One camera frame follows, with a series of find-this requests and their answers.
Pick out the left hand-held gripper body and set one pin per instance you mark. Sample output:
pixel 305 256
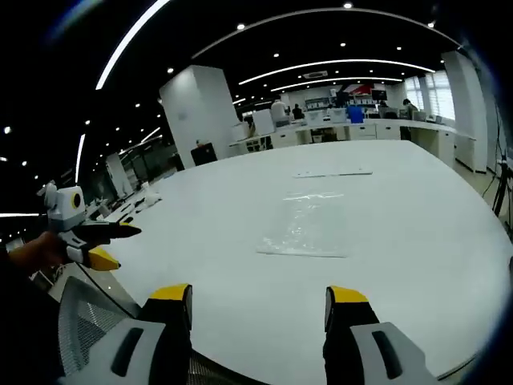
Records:
pixel 64 210

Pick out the clear resealable plastic bag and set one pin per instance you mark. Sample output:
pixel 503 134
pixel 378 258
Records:
pixel 302 224

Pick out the long white counter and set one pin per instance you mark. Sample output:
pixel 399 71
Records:
pixel 360 131

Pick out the black tripod stand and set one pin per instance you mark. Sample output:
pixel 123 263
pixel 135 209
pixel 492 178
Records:
pixel 501 192

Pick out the blue box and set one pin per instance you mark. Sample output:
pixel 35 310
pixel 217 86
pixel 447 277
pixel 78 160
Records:
pixel 355 114

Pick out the white square pillar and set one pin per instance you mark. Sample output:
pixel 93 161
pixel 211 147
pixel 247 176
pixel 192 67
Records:
pixel 200 112

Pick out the grey mesh office chair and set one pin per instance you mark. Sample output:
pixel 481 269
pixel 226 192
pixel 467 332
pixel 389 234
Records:
pixel 86 321

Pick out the white box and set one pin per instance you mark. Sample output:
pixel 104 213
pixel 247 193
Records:
pixel 263 122

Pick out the white crumpled object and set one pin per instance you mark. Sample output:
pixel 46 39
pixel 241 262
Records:
pixel 152 197

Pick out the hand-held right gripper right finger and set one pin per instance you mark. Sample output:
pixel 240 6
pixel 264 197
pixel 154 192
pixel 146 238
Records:
pixel 360 349

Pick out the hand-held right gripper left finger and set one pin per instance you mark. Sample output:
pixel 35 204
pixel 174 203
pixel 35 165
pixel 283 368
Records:
pixel 132 353

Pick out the flat clear plastic strip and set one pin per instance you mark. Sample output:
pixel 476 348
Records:
pixel 332 174

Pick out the black box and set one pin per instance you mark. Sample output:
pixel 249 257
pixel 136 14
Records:
pixel 204 154

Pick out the person's left hand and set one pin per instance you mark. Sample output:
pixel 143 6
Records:
pixel 42 252

